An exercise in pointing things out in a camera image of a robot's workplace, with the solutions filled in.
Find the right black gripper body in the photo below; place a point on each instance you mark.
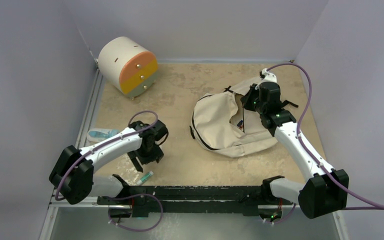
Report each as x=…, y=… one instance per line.
x=251, y=102

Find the green white glue stick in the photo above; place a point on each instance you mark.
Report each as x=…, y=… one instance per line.
x=144, y=178

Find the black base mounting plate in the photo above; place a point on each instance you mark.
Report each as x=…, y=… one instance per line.
x=247, y=200

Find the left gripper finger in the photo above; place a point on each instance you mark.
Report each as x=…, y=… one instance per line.
x=135, y=161
x=153, y=158

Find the beige canvas backpack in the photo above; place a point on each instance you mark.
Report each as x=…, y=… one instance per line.
x=214, y=123

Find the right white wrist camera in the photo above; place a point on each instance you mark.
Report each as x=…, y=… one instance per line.
x=266, y=76

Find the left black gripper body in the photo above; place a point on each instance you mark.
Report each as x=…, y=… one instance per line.
x=153, y=150

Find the round white drawer cabinet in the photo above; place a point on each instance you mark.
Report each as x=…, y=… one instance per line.
x=128, y=66

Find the light blue packaged item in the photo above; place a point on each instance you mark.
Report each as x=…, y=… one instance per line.
x=97, y=135

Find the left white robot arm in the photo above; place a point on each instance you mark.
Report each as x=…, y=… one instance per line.
x=73, y=175

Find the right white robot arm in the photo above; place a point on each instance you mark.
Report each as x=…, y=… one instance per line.
x=325, y=189

